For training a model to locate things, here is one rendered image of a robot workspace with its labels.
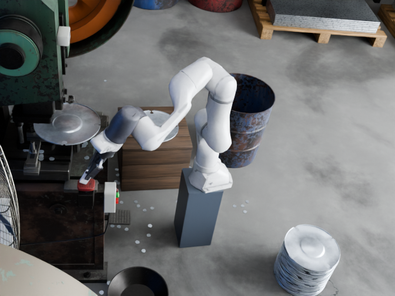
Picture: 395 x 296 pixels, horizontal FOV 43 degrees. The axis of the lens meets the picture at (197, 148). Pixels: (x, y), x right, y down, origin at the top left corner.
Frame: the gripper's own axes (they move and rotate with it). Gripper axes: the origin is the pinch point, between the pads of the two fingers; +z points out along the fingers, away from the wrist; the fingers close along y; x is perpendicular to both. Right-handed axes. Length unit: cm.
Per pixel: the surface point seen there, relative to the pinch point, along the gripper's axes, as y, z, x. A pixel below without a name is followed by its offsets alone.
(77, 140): 21.7, 2.2, 4.6
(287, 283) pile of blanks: -5, 22, -123
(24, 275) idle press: -102, -79, 37
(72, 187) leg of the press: 7.0, 15.5, -0.1
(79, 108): 43.6, 2.6, 5.4
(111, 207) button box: 5.2, 17.5, -19.8
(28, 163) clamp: 9.6, 12.8, 20.6
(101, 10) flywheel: 66, -36, 14
